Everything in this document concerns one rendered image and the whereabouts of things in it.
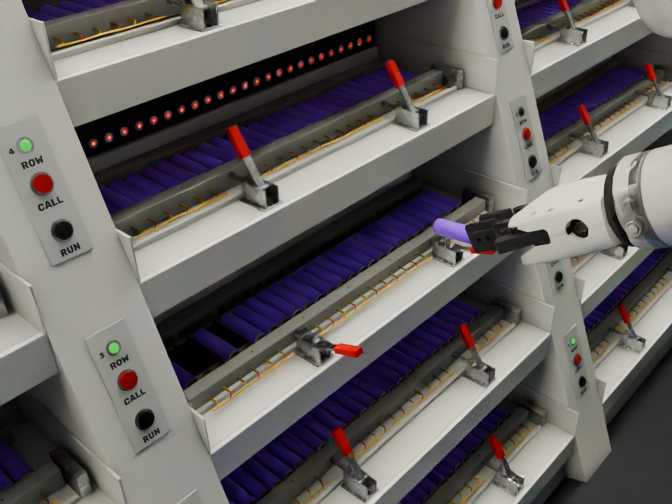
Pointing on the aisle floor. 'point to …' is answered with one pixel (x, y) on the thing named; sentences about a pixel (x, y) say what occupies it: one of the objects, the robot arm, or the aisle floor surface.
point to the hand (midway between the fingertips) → (493, 230)
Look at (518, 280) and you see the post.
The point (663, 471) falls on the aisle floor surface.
